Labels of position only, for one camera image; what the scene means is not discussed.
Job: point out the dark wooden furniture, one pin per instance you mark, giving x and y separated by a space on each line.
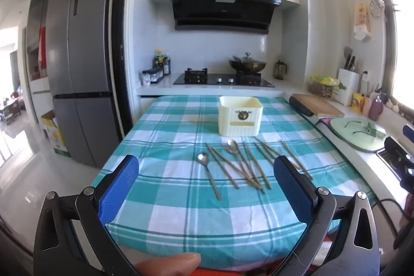
9 109

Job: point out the cream utensil holder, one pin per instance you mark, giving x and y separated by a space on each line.
226 120

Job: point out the teal checked tablecloth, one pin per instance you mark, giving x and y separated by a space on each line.
181 205

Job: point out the silver metal spoon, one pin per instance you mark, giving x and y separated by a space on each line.
203 159

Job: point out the yellow capped sauce bottle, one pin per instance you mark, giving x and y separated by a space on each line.
158 59

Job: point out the person's left hand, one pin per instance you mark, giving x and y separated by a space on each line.
168 264

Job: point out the dark sauce bottle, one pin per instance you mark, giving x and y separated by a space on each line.
166 65

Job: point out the grey refrigerator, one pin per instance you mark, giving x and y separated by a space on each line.
81 53

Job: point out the hanging printed towel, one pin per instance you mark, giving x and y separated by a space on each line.
361 20

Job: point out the spice jar set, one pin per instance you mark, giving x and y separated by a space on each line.
150 77

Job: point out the red cloth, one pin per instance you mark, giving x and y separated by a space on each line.
42 48

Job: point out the pile of wooden chopsticks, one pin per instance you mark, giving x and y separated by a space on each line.
250 174

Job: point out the yellow cardboard box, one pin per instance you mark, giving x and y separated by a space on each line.
53 133

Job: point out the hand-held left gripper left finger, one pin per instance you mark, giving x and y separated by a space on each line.
118 190

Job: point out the black door frame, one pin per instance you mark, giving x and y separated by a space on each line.
121 36

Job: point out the person's right forearm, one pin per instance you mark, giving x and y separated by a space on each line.
407 214

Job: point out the grey spatula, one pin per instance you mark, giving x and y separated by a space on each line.
347 52

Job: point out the black gas cooktop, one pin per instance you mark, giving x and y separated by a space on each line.
223 80

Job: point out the light green sink cover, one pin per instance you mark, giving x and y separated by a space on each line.
349 133

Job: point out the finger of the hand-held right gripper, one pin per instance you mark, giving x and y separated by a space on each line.
409 131
397 151

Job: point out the green label tag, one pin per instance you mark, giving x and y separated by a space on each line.
342 87

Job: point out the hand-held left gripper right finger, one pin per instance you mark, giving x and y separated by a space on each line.
292 192

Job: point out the brass tinted metal spoon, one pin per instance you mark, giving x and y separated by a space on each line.
232 146

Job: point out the dark wok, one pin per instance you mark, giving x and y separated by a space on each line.
247 67

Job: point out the yellow plastic bag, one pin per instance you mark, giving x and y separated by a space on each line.
325 80

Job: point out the purple soap bottle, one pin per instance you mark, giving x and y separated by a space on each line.
375 109

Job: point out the white knife block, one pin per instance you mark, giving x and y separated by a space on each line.
347 88

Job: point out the black range hood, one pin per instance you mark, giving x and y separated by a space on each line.
223 12

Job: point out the glass pitcher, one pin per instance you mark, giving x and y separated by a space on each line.
280 70

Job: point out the yellow snack packet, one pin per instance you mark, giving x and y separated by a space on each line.
357 102

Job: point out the glass wok lid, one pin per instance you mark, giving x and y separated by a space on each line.
248 58

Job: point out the white shelving unit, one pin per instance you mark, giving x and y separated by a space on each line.
34 53

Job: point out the window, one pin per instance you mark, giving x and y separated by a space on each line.
399 36

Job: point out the pink container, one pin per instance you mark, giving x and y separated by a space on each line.
366 106

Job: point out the wall socket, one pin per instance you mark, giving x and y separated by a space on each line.
365 76

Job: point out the wooden cutting board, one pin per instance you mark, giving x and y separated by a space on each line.
320 104

